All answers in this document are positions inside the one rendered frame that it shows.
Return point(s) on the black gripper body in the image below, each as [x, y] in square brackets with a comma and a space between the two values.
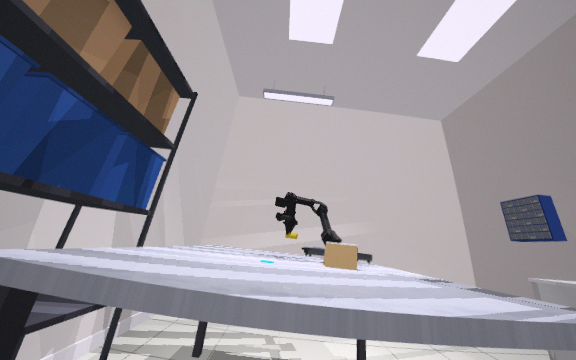
[290, 216]

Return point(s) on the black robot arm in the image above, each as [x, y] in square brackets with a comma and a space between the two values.
[291, 200]

